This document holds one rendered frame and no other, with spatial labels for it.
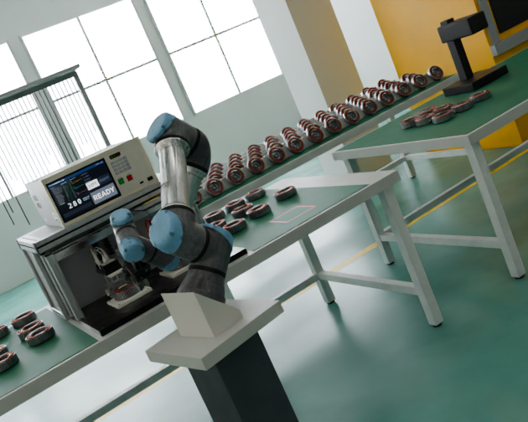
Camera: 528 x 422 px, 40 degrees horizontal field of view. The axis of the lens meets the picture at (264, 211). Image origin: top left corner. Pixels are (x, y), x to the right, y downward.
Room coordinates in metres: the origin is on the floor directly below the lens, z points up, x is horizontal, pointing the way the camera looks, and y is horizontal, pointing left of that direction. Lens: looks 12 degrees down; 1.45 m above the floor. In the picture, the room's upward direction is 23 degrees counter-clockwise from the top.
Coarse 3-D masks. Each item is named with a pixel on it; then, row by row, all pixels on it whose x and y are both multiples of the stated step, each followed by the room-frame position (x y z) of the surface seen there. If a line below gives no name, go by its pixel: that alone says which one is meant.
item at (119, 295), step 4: (128, 284) 2.76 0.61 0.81; (116, 288) 2.76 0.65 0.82; (120, 288) 2.76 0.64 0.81; (124, 288) 2.75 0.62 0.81; (128, 288) 2.69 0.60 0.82; (132, 288) 2.69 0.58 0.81; (112, 292) 2.74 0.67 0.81; (116, 292) 2.69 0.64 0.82; (120, 292) 2.69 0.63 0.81; (124, 292) 2.69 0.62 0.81; (128, 292) 2.68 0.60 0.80; (132, 292) 2.69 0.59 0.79; (136, 292) 2.69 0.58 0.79; (116, 296) 2.69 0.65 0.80; (120, 296) 2.68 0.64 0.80; (124, 296) 2.68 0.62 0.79; (128, 296) 2.68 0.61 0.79; (116, 300) 2.70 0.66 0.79; (120, 300) 2.69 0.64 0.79
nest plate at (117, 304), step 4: (144, 288) 2.73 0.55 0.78; (148, 288) 2.70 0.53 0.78; (140, 292) 2.69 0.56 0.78; (144, 292) 2.68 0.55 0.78; (132, 296) 2.68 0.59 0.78; (136, 296) 2.67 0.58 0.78; (140, 296) 2.68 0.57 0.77; (112, 300) 2.76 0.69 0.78; (124, 300) 2.68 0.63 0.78; (128, 300) 2.66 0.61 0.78; (132, 300) 2.66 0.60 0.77; (108, 304) 2.76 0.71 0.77; (112, 304) 2.70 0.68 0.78; (116, 304) 2.67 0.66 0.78; (120, 304) 2.65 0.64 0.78; (124, 304) 2.65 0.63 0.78
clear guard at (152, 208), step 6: (198, 192) 2.79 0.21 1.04; (204, 192) 2.79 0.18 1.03; (150, 198) 2.96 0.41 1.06; (156, 198) 2.89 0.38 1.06; (198, 198) 2.76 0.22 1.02; (204, 198) 2.76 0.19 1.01; (138, 204) 2.94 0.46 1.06; (144, 204) 2.87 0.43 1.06; (150, 204) 2.80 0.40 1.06; (156, 204) 2.74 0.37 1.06; (132, 210) 2.86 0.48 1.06; (138, 210) 2.79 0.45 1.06; (144, 210) 2.73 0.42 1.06; (150, 210) 2.72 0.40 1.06; (156, 210) 2.72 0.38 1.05; (150, 216) 2.70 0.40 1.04
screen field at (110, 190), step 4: (108, 184) 2.92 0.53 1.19; (112, 184) 2.92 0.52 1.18; (100, 188) 2.90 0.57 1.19; (104, 188) 2.91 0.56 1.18; (108, 188) 2.91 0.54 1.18; (112, 188) 2.92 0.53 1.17; (92, 192) 2.89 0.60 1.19; (96, 192) 2.89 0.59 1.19; (100, 192) 2.90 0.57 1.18; (104, 192) 2.90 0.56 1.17; (108, 192) 2.91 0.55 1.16; (112, 192) 2.92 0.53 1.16; (116, 192) 2.92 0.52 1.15; (92, 196) 2.88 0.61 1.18; (96, 196) 2.89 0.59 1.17; (100, 196) 2.89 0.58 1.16; (104, 196) 2.90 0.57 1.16; (108, 196) 2.91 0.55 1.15; (96, 200) 2.89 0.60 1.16; (100, 200) 2.89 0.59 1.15
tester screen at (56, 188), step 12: (96, 168) 2.91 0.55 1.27; (60, 180) 2.85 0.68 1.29; (72, 180) 2.86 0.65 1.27; (84, 180) 2.88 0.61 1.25; (60, 192) 2.84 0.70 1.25; (72, 192) 2.85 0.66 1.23; (84, 192) 2.87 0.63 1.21; (60, 204) 2.83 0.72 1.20; (96, 204) 2.88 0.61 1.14; (72, 216) 2.84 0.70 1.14
